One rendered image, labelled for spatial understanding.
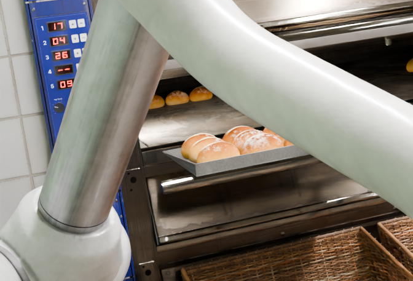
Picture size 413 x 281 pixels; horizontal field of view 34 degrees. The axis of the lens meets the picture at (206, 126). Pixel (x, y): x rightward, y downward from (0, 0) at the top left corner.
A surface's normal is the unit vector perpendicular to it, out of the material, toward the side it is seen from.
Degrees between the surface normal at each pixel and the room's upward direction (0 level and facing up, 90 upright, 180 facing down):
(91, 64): 89
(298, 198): 70
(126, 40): 110
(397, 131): 43
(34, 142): 90
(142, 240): 90
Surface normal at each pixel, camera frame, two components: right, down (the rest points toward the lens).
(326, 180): 0.20, -0.23
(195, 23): -0.45, -0.20
